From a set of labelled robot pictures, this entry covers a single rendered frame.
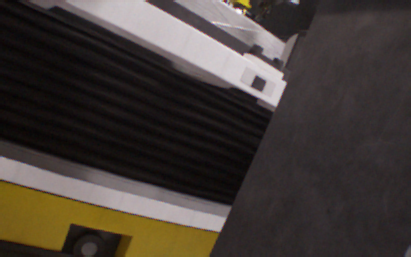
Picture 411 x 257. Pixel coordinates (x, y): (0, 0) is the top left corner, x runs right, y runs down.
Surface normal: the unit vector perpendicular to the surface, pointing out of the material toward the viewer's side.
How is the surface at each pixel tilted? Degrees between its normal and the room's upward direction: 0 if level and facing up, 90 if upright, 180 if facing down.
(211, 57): 90
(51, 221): 90
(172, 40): 90
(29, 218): 90
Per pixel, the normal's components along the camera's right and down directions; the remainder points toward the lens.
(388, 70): -0.84, -0.35
